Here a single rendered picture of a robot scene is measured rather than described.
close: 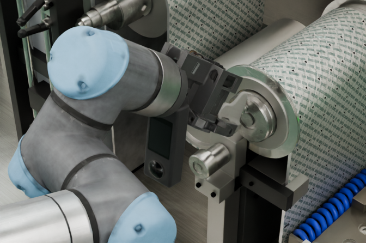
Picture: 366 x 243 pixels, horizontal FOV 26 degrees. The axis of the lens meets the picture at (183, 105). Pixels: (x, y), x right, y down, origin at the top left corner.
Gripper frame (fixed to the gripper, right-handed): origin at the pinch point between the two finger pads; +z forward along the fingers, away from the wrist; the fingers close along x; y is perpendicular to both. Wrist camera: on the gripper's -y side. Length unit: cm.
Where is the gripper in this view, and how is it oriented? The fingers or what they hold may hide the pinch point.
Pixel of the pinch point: (229, 126)
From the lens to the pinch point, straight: 109.8
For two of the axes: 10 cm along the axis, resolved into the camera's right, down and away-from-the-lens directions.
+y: 4.4, -8.9, -1.0
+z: 5.2, 1.6, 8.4
